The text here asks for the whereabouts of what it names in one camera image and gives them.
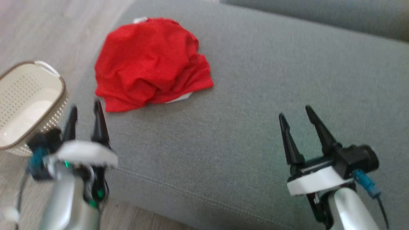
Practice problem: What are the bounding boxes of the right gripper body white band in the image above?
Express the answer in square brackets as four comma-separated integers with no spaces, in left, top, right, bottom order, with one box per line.
[287,156,356,229]

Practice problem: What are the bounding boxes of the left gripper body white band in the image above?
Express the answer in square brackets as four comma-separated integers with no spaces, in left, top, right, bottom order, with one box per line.
[47,140,119,205]

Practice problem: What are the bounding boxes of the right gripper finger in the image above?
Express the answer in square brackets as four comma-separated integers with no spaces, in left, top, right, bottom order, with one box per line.
[279,113,305,167]
[305,105,343,157]

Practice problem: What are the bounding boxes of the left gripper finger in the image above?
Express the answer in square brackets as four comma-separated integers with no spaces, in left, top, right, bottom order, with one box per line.
[91,100,111,149]
[62,105,78,143]

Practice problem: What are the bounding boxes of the red shorts white stripe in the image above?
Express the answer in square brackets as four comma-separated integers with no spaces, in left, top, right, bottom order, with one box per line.
[95,17,201,98]

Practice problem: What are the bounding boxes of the beige perforated laundry basket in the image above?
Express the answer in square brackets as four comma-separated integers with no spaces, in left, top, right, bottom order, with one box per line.
[0,60,70,157]

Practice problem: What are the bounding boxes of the large sofa backrest cushion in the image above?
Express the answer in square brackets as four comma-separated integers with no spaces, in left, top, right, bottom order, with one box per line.
[220,0,409,43]

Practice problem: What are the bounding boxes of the white left cable tag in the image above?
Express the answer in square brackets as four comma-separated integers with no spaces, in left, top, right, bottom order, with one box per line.
[0,207,20,224]

